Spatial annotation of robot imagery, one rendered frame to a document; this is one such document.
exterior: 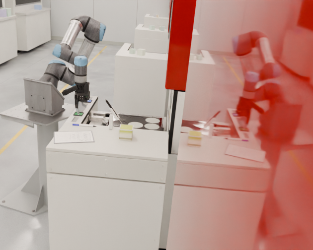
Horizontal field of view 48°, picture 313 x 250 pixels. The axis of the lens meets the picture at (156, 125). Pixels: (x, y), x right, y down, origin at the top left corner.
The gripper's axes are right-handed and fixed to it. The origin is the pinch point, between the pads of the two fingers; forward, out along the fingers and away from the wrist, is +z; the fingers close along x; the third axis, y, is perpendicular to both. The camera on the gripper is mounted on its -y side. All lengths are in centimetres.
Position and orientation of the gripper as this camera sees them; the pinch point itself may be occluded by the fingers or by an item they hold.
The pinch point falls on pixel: (77, 111)
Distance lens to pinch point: 226.9
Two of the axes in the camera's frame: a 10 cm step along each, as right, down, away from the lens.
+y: 10.0, 0.9, 0.0
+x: 0.4, -3.8, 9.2
